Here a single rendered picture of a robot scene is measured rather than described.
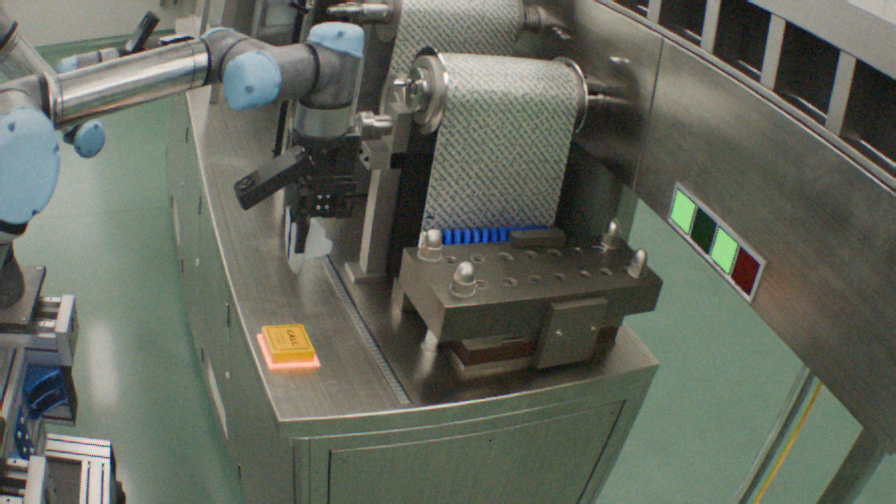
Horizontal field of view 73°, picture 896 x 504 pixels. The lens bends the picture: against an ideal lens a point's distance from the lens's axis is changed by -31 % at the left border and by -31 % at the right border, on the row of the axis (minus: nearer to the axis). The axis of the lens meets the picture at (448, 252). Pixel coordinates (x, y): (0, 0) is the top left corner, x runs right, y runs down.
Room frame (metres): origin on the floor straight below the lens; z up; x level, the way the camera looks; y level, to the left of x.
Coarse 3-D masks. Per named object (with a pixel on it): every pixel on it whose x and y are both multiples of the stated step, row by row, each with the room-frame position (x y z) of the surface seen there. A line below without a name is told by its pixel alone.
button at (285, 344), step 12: (300, 324) 1.03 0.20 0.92; (264, 336) 0.98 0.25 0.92; (276, 336) 0.98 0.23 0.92; (288, 336) 0.99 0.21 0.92; (300, 336) 0.99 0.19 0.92; (276, 348) 0.95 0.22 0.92; (288, 348) 0.96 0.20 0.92; (300, 348) 0.96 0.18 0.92; (312, 348) 0.97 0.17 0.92; (276, 360) 0.94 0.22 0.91; (288, 360) 0.95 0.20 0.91; (300, 360) 0.96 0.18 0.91; (312, 360) 0.97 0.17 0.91
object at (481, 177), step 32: (448, 128) 1.19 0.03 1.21; (480, 128) 1.21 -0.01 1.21; (448, 160) 1.19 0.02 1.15; (480, 160) 1.22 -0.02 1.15; (512, 160) 1.24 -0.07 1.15; (544, 160) 1.27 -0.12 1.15; (448, 192) 1.20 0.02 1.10; (480, 192) 1.22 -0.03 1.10; (512, 192) 1.25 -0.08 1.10; (544, 192) 1.28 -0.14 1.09; (448, 224) 1.20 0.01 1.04; (480, 224) 1.23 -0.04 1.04; (512, 224) 1.25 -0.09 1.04
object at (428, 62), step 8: (424, 56) 1.24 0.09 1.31; (416, 64) 1.26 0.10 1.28; (424, 64) 1.23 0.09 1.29; (432, 64) 1.21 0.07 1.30; (432, 72) 1.20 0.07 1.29; (432, 80) 1.20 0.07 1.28; (576, 80) 1.32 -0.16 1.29; (432, 88) 1.19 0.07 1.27; (440, 88) 1.19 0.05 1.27; (432, 96) 1.19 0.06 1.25; (432, 104) 1.18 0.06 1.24; (416, 112) 1.23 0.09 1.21; (424, 112) 1.20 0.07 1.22; (432, 112) 1.18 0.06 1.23; (576, 112) 1.30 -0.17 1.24; (416, 120) 1.23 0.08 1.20; (424, 120) 1.20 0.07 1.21
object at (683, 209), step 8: (680, 192) 1.13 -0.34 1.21; (680, 200) 1.13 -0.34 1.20; (688, 200) 1.11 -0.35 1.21; (680, 208) 1.13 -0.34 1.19; (688, 208) 1.11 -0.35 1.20; (672, 216) 1.14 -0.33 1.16; (680, 216) 1.12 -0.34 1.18; (688, 216) 1.11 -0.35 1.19; (680, 224) 1.12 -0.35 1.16; (688, 224) 1.10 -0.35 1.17
